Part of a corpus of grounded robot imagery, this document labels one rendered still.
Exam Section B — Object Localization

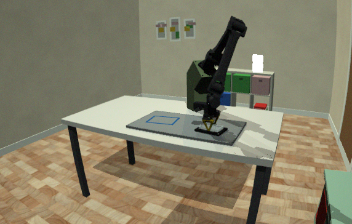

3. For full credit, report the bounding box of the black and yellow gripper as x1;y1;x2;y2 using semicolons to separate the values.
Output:
202;106;220;131

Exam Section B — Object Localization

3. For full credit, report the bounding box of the white well plate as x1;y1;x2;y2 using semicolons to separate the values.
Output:
199;123;224;133

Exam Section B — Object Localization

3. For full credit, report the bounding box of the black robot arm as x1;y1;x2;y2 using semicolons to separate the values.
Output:
193;16;247;114

